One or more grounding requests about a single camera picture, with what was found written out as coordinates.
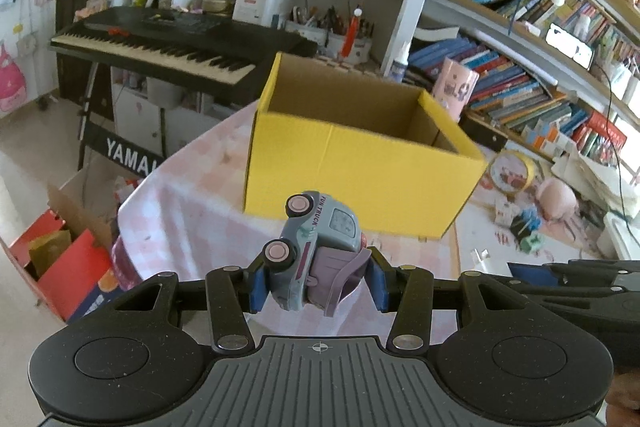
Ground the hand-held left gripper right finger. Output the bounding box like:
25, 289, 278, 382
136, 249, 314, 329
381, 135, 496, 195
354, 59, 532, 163
365, 247, 543, 353

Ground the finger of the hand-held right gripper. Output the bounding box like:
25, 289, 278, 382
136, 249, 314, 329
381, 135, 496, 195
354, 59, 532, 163
549, 258, 640, 282
506, 262, 640, 325

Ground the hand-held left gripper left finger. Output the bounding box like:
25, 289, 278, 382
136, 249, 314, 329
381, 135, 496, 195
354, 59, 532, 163
107, 251, 273, 355

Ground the grey-blue toy truck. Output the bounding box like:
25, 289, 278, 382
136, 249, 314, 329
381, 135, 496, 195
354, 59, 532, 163
263, 191, 373, 318

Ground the pink plush pig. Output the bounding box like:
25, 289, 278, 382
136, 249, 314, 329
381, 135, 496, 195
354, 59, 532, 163
536, 177, 578, 220

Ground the blue cloth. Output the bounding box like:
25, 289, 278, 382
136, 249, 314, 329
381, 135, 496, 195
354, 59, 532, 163
515, 207, 543, 233

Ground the small white red box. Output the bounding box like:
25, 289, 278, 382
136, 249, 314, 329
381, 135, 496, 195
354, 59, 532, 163
494, 199, 521, 225

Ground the yellow cardboard box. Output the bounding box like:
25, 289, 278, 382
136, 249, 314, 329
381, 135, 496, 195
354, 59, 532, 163
243, 52, 488, 240

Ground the yellow tape roll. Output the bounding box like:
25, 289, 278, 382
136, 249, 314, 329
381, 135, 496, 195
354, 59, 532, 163
487, 152, 536, 202

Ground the pink checkered mat covered desktop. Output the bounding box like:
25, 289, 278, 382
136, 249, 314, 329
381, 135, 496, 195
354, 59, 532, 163
117, 99, 621, 348

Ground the white desk riser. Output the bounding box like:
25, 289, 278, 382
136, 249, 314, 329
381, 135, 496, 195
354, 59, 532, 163
597, 211, 640, 260

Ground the pile of white papers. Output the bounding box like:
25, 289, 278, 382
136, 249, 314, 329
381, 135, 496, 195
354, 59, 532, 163
550, 149, 640, 220

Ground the red boxed book set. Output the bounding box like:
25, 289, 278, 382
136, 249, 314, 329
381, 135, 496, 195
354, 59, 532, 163
575, 112, 628, 165

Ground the red gift carton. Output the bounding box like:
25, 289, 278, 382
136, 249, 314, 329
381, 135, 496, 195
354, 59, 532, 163
0, 209, 118, 323

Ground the black keyboard stand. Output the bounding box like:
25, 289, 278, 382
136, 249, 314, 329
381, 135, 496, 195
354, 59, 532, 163
77, 59, 168, 178

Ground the open brown cardboard carton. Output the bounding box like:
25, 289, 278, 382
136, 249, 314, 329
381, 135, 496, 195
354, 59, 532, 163
47, 157, 146, 253

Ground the pink cartoon cylinder container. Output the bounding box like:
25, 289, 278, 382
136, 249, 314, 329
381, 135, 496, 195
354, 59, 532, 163
432, 58, 480, 122

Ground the row of colourful books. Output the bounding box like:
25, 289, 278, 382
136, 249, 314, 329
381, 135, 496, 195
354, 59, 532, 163
407, 32, 591, 148
465, 0, 640, 72

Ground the white spray bottle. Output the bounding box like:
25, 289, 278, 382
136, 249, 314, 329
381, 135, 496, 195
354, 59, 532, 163
390, 42, 411, 82

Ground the red tube bottle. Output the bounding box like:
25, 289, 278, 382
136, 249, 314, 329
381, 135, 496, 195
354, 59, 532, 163
344, 8, 361, 58

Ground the white pen holder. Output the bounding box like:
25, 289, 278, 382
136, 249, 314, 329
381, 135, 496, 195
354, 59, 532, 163
285, 4, 373, 62

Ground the thick white paper book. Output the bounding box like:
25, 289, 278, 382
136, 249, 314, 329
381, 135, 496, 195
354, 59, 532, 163
412, 26, 461, 42

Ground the black electronic keyboard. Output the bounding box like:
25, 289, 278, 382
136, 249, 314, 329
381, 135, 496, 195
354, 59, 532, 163
48, 6, 319, 108

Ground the white red label carton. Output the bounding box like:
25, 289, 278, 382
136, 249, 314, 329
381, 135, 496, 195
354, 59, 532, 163
232, 0, 275, 28

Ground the pink hanging backpack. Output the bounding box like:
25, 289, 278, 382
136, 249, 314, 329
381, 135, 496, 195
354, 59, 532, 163
0, 44, 27, 112

